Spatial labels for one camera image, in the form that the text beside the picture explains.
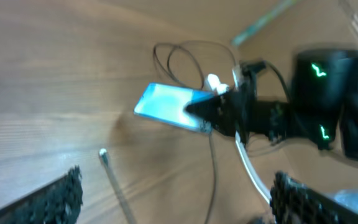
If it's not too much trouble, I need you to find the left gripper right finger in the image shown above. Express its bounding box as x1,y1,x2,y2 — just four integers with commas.
270,172,358,224

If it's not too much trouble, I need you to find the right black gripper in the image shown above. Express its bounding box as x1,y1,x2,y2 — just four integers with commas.
185,60,269,144

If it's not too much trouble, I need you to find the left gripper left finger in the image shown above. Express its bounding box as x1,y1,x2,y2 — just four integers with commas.
0,166,83,224

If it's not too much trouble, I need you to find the blue Samsung Galaxy smartphone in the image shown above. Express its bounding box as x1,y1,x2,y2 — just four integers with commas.
134,83,213,134

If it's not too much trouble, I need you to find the black USB charging cable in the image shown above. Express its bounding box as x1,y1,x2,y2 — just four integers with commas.
98,39,239,224

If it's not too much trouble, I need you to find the white power strip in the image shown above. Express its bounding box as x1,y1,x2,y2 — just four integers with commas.
204,73,229,95

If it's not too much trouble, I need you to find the white power strip cord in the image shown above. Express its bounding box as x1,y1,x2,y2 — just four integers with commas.
234,130,273,206

